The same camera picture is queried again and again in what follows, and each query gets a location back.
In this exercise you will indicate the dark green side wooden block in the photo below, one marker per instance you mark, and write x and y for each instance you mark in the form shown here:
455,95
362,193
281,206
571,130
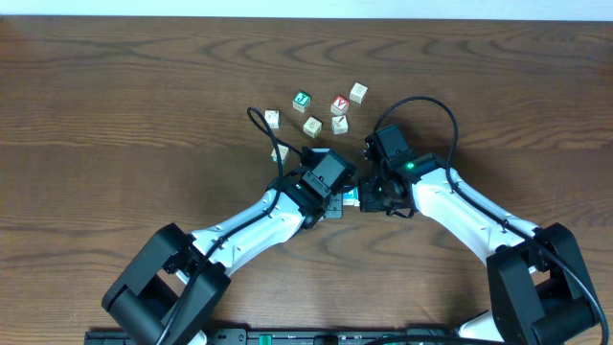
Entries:
273,118

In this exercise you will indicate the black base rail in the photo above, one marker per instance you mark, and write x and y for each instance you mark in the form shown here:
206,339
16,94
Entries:
286,337

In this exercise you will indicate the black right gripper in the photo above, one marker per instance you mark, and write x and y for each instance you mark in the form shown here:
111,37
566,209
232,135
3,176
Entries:
368,202

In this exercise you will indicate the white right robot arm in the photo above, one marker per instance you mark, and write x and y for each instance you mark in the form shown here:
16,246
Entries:
540,290

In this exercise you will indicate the blue letter L wooden block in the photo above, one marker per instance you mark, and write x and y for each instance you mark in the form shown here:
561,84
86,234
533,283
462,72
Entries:
351,198

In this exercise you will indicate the plain block left near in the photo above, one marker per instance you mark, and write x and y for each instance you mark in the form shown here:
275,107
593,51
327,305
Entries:
280,152

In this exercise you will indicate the red letter M wooden block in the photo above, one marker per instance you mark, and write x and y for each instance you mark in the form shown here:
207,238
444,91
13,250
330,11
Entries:
358,93

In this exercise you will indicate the yellow framed wooden block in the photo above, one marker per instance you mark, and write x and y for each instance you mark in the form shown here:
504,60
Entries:
312,127

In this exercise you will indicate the red letter A wooden block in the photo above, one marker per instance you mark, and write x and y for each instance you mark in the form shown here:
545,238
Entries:
339,106

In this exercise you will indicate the plain pictured wooden block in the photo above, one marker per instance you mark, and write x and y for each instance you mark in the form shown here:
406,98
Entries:
339,124

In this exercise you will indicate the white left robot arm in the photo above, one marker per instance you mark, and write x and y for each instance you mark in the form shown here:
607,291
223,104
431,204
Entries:
170,288

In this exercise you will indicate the green letter J wooden block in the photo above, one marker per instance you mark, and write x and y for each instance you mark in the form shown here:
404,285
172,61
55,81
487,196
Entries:
301,101

